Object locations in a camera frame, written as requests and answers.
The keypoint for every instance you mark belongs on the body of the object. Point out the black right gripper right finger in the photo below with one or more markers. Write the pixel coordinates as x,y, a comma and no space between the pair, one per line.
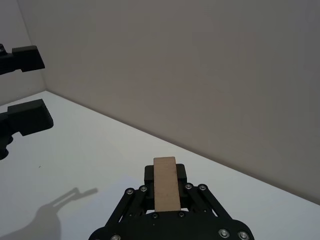
182,172

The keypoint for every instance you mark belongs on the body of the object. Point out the light brown wooden block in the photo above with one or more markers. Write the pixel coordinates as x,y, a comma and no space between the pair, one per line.
166,185

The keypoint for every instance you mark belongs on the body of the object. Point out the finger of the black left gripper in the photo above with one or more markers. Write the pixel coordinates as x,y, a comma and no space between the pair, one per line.
31,117
27,58

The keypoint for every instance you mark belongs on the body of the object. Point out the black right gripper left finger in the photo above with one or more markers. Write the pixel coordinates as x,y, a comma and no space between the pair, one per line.
149,178

